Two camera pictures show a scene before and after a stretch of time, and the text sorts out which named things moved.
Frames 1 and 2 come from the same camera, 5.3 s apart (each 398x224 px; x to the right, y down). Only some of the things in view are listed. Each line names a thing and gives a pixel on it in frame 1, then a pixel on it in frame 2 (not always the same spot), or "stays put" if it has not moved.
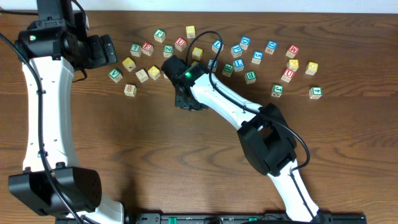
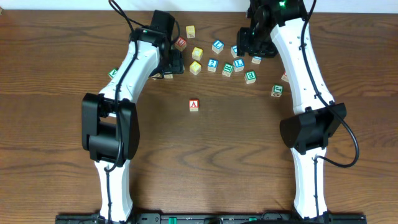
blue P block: (236, 51) stays put
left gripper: (99, 58) → (178, 63)
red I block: (165, 76) stays put
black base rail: (221, 218) stays put
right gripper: (180, 102) → (244, 45)
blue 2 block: (210, 63) stays put
